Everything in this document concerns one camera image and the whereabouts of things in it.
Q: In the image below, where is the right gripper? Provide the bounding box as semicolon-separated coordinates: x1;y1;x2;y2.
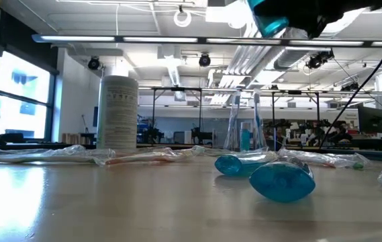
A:
254;0;382;38

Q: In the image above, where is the green toothbrush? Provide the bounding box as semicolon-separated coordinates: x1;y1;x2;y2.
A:
0;144;116;167

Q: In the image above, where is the black overhead beam with lights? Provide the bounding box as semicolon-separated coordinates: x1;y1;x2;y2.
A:
31;33;382;48

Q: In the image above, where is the person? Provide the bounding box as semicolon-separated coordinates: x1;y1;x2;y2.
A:
333;121;355;144

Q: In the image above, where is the clear acrylic organiser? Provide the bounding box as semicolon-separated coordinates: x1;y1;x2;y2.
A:
223;129;269;153

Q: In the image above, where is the black monitor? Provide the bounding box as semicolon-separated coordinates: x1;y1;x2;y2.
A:
357;106;382;134

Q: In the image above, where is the white wipes canister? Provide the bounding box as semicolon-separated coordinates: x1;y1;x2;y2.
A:
96;75;140;151

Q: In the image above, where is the large window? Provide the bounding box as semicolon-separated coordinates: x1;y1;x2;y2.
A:
0;50;56;140

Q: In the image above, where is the silver ventilation duct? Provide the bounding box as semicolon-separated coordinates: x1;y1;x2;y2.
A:
271;26;332;71

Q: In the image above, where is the black ceiling camera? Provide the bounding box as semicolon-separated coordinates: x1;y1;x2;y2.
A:
198;52;211;67
87;56;102;71
305;49;335;70

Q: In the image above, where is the long black arm cable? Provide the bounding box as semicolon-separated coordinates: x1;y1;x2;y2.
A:
318;15;382;149

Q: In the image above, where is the white ring lamp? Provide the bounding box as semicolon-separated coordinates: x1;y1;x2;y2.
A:
173;8;193;28

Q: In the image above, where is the black neighbouring rig frame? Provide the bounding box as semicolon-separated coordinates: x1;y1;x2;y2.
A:
150;86;322;151

